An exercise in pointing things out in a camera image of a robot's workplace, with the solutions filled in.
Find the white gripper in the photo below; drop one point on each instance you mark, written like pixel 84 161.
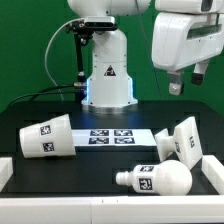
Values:
pixel 181 40

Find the white lamp bulb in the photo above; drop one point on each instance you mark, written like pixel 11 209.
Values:
pixel 169 178

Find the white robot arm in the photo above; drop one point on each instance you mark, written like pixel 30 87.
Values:
pixel 110 88

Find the white lamp shade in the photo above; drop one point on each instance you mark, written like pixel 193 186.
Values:
pixel 50 138

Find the white marker sheet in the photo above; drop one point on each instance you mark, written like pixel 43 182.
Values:
pixel 113 137

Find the white right rail block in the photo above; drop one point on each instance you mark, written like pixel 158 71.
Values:
pixel 214 172

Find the white rail block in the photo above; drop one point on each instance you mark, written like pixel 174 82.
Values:
pixel 6 171
pixel 214 172

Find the black camera on stand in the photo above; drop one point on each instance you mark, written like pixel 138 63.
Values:
pixel 83 30

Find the white front rail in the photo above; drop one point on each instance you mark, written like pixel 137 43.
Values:
pixel 113 210

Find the white left rail block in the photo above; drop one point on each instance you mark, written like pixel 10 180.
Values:
pixel 6 171

